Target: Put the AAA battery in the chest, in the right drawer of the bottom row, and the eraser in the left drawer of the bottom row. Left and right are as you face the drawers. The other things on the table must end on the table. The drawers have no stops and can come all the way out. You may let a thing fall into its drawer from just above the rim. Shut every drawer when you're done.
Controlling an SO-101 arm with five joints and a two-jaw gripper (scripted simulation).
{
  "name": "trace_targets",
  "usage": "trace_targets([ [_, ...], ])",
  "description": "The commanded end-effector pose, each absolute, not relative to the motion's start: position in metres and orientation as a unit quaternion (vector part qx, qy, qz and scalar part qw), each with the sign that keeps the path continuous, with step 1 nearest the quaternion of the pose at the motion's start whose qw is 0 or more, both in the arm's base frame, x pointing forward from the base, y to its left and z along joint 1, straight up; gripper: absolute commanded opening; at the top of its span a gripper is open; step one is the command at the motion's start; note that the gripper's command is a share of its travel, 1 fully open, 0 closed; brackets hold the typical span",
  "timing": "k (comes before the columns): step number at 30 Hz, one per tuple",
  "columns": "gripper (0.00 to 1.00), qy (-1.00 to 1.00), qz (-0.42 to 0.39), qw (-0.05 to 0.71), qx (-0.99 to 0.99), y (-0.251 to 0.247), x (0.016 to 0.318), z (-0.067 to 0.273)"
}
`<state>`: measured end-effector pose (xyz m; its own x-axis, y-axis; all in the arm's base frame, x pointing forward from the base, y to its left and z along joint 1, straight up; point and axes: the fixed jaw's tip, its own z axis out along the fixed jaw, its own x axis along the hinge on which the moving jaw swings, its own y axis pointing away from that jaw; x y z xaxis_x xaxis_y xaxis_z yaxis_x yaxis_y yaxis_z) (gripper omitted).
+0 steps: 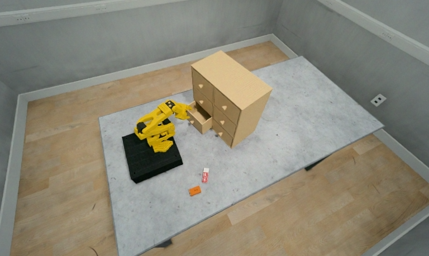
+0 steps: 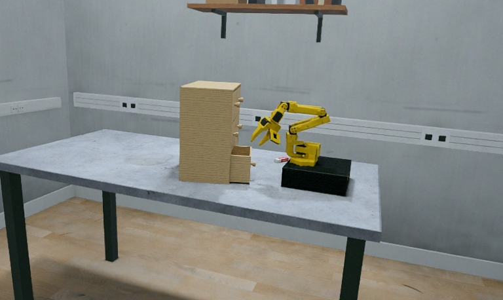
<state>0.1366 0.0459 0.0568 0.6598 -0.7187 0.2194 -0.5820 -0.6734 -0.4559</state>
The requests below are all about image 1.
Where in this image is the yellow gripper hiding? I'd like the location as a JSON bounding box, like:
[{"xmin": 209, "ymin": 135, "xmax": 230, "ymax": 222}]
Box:
[{"xmin": 172, "ymin": 103, "xmax": 192, "ymax": 120}]

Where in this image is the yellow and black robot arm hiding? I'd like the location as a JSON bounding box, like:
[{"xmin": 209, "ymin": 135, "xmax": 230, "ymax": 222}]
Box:
[{"xmin": 134, "ymin": 99, "xmax": 182, "ymax": 153}]

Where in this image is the red and white eraser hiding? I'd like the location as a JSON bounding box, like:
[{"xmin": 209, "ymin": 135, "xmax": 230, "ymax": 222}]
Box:
[{"xmin": 202, "ymin": 168, "xmax": 209, "ymax": 183}]

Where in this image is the tan wooden chest of drawers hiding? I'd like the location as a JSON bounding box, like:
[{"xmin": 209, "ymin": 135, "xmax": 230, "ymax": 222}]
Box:
[{"xmin": 191, "ymin": 50, "xmax": 273, "ymax": 149}]

